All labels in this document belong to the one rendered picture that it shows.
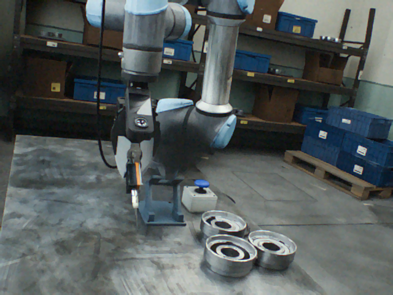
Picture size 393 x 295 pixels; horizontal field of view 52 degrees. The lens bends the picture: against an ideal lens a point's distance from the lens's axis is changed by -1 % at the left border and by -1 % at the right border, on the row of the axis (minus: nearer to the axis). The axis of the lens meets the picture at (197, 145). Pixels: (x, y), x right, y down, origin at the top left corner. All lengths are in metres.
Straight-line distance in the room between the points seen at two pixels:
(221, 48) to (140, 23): 0.49
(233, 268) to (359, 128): 3.94
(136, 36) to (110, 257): 0.42
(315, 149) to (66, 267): 4.46
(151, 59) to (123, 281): 0.40
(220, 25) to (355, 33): 5.15
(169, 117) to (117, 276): 0.67
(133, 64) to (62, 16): 3.98
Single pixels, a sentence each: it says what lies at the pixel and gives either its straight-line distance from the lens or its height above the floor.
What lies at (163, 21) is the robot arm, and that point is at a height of 1.25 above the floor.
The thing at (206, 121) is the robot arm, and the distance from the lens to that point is 1.26.
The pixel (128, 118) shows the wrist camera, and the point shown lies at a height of 1.07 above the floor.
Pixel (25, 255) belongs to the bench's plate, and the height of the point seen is 0.80.
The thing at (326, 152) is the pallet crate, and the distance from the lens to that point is 4.96.
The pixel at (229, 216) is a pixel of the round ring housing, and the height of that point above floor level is 0.83.
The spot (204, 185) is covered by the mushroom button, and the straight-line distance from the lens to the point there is 1.07.
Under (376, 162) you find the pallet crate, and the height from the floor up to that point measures 0.38.
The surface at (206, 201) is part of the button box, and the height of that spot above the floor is 0.83.
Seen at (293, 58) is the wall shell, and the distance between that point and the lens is 5.71.
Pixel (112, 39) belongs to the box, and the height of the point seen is 1.10.
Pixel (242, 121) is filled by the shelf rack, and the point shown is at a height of 0.43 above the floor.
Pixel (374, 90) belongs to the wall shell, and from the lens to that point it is 5.85.
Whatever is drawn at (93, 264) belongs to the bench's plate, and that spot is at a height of 0.80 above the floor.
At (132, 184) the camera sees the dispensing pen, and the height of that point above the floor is 0.94.
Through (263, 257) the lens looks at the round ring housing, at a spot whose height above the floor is 0.83.
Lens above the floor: 1.22
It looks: 14 degrees down
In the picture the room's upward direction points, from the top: 10 degrees clockwise
